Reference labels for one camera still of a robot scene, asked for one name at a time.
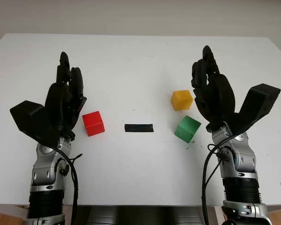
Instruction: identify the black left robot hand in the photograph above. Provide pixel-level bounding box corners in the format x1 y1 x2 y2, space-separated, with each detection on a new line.
44 51 88 139

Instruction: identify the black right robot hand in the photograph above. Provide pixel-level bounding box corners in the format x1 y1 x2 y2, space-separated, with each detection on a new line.
191 45 237 131

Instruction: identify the yellow wooden cube block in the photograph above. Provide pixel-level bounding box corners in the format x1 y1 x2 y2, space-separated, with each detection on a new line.
170 90 193 111

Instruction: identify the red wooden cube block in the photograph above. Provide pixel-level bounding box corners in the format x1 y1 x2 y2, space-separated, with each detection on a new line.
81 111 106 137

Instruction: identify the green wooden cube block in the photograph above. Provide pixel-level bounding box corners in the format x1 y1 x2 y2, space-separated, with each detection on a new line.
174 115 201 143

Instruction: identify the black tape strip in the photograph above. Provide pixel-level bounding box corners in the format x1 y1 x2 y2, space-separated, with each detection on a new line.
124 123 154 134

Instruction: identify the dark robot torso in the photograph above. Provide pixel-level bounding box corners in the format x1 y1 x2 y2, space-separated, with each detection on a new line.
85 206 206 225

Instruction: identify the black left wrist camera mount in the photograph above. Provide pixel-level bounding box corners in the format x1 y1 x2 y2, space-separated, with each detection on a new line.
9 100 59 148

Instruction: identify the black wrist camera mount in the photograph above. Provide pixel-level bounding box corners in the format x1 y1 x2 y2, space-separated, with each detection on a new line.
9 100 59 148
226 83 281 138

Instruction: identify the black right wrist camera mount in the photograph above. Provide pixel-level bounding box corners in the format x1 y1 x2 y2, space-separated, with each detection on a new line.
226 83 281 138

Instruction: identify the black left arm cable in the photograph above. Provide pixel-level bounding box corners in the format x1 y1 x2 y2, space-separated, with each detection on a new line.
53 144 83 225

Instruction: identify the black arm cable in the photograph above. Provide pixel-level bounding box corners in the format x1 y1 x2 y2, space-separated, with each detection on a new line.
53 144 83 225
201 135 232 225

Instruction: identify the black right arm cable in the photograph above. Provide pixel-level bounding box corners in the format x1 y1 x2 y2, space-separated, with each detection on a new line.
201 135 232 225

